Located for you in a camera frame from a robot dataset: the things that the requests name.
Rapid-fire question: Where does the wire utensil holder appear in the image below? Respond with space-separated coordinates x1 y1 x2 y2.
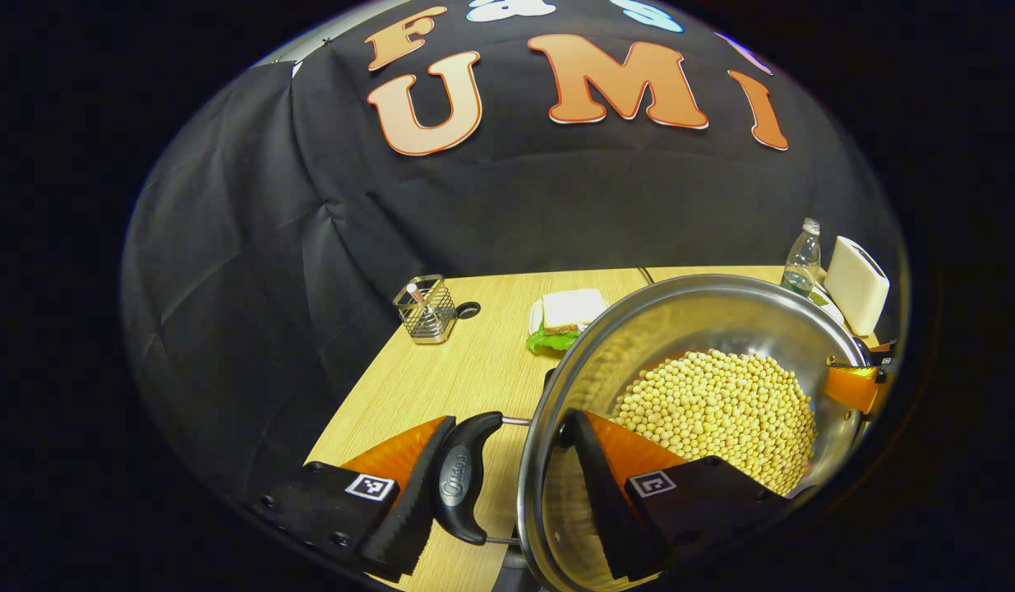
391 274 459 345

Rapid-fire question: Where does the white divided bean dish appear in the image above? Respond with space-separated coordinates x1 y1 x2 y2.
806 283 846 326

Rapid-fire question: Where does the white toaster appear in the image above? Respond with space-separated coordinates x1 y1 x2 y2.
823 235 892 337

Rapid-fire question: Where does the sandwich with lettuce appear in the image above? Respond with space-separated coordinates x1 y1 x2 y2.
525 287 609 357

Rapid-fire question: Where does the white sandwich plate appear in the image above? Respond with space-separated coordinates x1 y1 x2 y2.
527 295 558 339

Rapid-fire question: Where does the steel pot with soybeans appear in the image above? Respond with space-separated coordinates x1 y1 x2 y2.
436 273 879 592

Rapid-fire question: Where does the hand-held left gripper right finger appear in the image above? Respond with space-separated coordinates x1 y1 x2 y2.
556 409 792 585

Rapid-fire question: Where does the clear plastic water bottle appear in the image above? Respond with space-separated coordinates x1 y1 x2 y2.
780 217 823 298

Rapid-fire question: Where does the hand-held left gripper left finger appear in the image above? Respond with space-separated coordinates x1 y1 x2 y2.
256 414 459 580

